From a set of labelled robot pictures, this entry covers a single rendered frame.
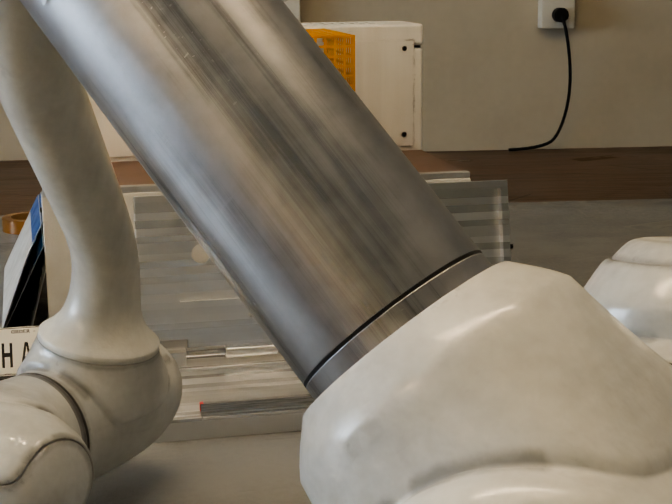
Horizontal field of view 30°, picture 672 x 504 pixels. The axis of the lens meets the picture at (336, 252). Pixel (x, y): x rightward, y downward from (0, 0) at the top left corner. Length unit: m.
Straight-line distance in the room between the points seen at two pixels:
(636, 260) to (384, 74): 1.19
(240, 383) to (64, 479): 0.47
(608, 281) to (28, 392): 0.50
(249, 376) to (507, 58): 2.00
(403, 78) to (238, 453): 0.78
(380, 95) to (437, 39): 1.40
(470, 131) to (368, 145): 2.72
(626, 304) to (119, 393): 0.51
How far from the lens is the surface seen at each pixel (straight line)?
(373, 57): 1.84
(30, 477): 0.93
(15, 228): 2.31
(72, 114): 0.92
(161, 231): 1.42
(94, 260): 1.02
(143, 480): 1.19
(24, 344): 1.48
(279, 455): 1.23
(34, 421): 0.95
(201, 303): 1.43
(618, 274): 0.68
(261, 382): 1.37
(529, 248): 2.12
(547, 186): 2.74
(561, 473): 0.47
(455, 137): 3.26
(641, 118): 3.38
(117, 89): 0.57
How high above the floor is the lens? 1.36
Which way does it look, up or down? 13 degrees down
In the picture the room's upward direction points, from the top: 1 degrees counter-clockwise
